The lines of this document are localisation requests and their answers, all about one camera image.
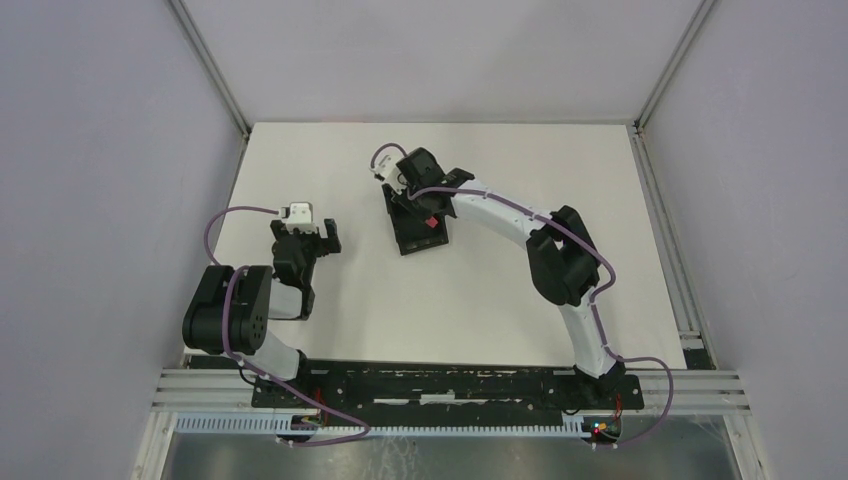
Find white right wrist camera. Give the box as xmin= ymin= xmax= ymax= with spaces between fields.
xmin=371 ymin=163 xmax=407 ymax=193

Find black plastic bin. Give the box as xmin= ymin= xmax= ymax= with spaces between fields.
xmin=382 ymin=185 xmax=449 ymax=256

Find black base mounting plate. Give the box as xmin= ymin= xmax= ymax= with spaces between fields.
xmin=290 ymin=359 xmax=645 ymax=429

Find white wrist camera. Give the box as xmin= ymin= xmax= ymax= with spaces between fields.
xmin=278 ymin=202 xmax=318 ymax=234
xmin=371 ymin=163 xmax=407 ymax=193

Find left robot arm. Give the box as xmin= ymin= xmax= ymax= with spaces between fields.
xmin=182 ymin=218 xmax=341 ymax=408

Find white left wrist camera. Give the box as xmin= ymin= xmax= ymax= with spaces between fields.
xmin=278 ymin=202 xmax=318 ymax=234

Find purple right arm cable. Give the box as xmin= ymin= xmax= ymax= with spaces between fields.
xmin=370 ymin=142 xmax=676 ymax=450

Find white slotted cable duct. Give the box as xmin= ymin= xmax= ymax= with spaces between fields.
xmin=173 ymin=414 xmax=588 ymax=439

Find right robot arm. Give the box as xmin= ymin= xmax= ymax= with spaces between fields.
xmin=369 ymin=142 xmax=626 ymax=408

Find aluminium frame rail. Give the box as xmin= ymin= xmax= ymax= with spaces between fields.
xmin=153 ymin=369 xmax=751 ymax=415

